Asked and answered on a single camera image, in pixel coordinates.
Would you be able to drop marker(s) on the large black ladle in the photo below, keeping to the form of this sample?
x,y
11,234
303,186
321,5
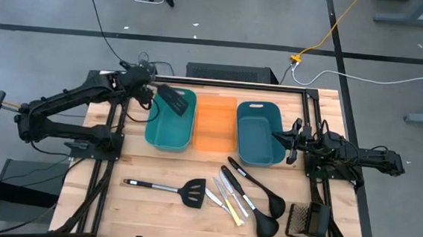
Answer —
x,y
265,227

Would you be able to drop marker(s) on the green plastic bin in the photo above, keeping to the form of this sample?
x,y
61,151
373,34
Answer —
x,y
169,130

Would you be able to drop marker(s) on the solid black spatula red mark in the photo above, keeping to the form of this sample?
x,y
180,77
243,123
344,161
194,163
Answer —
x,y
173,100

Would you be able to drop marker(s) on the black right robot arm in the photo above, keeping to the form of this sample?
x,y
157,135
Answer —
x,y
380,158

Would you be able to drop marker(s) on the black aluminium rig frame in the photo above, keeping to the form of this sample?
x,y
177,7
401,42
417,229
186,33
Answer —
x,y
217,84

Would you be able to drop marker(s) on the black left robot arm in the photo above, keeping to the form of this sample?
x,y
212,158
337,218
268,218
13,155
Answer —
x,y
71,94

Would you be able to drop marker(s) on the orange translucent plastic bin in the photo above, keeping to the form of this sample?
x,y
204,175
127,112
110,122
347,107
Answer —
x,y
214,126

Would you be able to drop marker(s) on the small black ladle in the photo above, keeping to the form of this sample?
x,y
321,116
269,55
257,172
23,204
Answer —
x,y
277,209

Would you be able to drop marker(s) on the grey metal cart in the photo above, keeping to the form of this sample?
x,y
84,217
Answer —
x,y
25,169

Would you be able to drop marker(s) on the black computer case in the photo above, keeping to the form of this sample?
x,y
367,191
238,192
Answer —
x,y
229,73

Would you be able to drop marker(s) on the black beam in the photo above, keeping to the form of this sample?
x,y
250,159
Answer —
x,y
5,191

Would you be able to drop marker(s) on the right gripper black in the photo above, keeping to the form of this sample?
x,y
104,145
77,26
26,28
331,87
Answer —
x,y
301,141

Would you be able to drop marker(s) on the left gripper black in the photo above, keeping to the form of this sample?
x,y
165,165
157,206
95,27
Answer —
x,y
144,85

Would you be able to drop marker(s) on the silver table knife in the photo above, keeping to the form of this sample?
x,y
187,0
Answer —
x,y
240,206
215,198

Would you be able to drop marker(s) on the blue plastic bin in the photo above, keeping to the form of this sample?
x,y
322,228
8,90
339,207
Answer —
x,y
255,136

